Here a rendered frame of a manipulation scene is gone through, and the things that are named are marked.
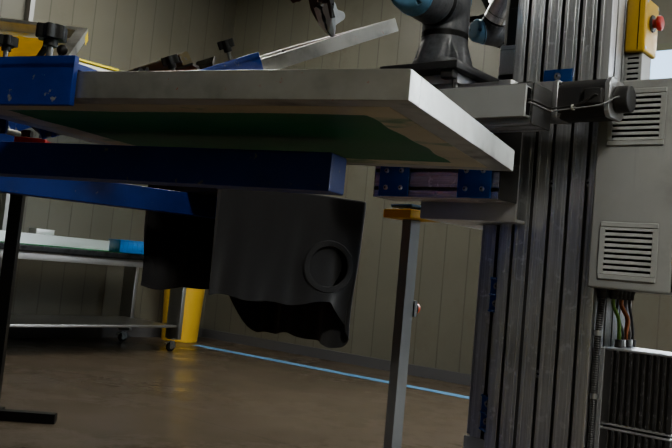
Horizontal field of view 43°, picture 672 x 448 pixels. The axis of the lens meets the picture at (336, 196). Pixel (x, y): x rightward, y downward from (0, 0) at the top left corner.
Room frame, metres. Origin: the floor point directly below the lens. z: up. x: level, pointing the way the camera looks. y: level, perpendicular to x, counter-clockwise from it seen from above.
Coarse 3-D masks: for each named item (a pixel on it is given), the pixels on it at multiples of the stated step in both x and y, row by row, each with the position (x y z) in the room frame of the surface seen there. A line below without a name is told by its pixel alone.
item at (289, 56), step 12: (372, 24) 2.40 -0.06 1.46; (384, 24) 2.35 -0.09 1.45; (396, 24) 2.38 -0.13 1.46; (336, 36) 2.25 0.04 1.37; (348, 36) 2.28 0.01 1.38; (360, 36) 2.30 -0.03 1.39; (372, 36) 2.33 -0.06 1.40; (288, 48) 2.76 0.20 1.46; (300, 48) 2.19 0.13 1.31; (312, 48) 2.21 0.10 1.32; (324, 48) 2.23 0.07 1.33; (336, 48) 2.26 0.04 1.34; (264, 60) 2.13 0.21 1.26; (276, 60) 2.15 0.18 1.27; (288, 60) 2.17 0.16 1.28; (300, 60) 2.19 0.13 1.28
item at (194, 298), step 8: (192, 288) 7.33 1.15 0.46; (168, 296) 7.35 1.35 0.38; (192, 296) 7.34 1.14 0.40; (200, 296) 7.40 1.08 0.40; (168, 304) 7.34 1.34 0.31; (192, 304) 7.34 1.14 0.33; (200, 304) 7.42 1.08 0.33; (184, 312) 7.32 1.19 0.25; (192, 312) 7.35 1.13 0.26; (200, 312) 7.45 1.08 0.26; (184, 320) 7.32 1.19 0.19; (192, 320) 7.36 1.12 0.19; (184, 328) 7.33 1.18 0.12; (192, 328) 7.37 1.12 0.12; (184, 336) 7.34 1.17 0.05; (192, 336) 7.39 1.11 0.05
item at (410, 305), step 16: (416, 224) 2.66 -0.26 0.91; (416, 240) 2.66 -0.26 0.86; (400, 256) 2.68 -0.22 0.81; (416, 256) 2.67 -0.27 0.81; (400, 272) 2.67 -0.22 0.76; (400, 288) 2.66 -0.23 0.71; (400, 304) 2.66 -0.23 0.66; (416, 304) 2.67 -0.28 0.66; (400, 320) 2.65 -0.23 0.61; (400, 336) 2.65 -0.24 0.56; (400, 352) 2.65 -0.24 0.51; (400, 368) 2.65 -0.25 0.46; (400, 384) 2.66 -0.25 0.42; (400, 400) 2.66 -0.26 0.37; (400, 416) 2.66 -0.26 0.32; (400, 432) 2.67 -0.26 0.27
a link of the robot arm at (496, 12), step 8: (496, 0) 2.62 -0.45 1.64; (504, 0) 2.60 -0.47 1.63; (488, 8) 2.65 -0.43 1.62; (496, 8) 2.63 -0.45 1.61; (504, 8) 2.62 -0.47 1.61; (488, 16) 2.65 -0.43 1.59; (496, 16) 2.64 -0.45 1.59; (504, 16) 2.64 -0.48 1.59; (472, 24) 2.70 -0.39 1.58; (480, 24) 2.66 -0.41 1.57; (488, 24) 2.66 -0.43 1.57; (496, 24) 2.65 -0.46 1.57; (504, 24) 2.67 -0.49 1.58; (472, 32) 2.69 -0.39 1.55; (480, 32) 2.66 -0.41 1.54; (488, 32) 2.67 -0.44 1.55; (496, 32) 2.67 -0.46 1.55; (504, 32) 2.70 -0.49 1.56; (472, 40) 2.70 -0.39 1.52; (480, 40) 2.69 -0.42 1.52; (488, 40) 2.69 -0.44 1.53; (496, 40) 2.70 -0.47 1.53
